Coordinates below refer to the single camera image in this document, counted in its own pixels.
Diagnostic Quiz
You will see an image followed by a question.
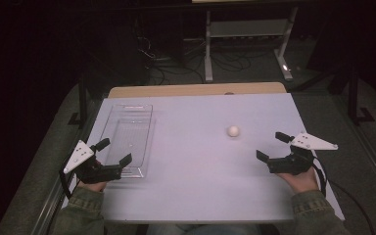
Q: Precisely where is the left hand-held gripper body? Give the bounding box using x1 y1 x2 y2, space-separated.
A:
63 139 124 185

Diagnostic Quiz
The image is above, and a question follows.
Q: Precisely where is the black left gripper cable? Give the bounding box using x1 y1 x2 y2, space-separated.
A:
58 160 79 201

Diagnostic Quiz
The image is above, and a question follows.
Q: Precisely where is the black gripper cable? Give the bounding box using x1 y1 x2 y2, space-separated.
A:
311 156 376 235
58 160 79 201

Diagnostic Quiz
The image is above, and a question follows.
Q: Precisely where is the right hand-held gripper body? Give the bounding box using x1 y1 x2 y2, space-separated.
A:
266 131 339 176

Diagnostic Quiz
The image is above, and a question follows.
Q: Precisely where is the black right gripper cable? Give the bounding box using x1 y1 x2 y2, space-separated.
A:
311 156 376 235

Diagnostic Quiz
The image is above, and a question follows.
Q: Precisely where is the metal frame rail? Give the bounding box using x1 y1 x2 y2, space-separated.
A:
32 123 96 235
336 94 376 204

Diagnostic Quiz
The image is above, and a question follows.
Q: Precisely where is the tangle of floor cables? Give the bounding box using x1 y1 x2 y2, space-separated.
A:
133 19 253 86

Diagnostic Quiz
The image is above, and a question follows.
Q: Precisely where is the person's left hand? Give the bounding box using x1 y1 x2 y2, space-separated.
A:
77 178 108 193

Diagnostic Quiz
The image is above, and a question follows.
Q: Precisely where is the black metal stand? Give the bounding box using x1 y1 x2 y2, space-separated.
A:
68 72 91 128
347 65 376 126

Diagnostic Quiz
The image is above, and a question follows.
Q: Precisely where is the white ball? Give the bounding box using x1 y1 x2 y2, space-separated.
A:
226 124 241 138

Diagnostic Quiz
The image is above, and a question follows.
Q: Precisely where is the white metal stand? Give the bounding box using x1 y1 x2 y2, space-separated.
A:
204 6 300 83

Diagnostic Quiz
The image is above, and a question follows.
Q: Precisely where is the person's right hand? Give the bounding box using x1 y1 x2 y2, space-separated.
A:
275 165 321 194

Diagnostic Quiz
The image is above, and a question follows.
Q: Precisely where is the clear plastic tray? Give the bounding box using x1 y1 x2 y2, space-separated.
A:
98 103 156 179

